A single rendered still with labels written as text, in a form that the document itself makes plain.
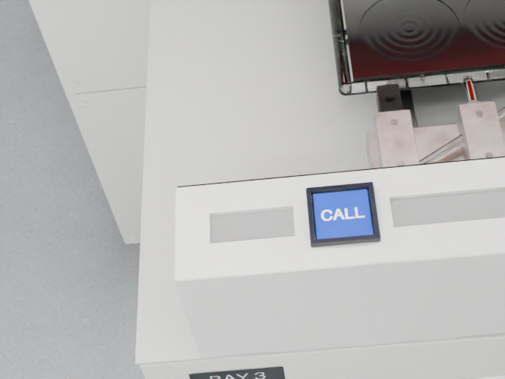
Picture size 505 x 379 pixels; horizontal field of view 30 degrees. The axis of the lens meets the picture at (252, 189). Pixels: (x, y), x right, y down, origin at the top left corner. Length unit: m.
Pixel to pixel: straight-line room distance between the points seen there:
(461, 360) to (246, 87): 0.38
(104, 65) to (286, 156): 0.54
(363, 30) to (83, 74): 0.61
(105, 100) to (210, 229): 0.77
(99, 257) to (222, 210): 1.19
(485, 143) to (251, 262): 0.26
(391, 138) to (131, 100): 0.71
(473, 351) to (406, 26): 0.34
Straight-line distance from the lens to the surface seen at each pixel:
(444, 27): 1.00
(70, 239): 2.01
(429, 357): 0.91
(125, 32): 1.42
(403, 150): 0.88
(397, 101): 0.92
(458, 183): 0.80
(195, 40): 1.12
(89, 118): 1.57
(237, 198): 0.79
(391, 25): 1.00
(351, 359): 0.90
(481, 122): 0.91
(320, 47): 1.10
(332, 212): 0.77
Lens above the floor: 1.60
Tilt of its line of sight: 53 degrees down
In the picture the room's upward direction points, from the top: 10 degrees counter-clockwise
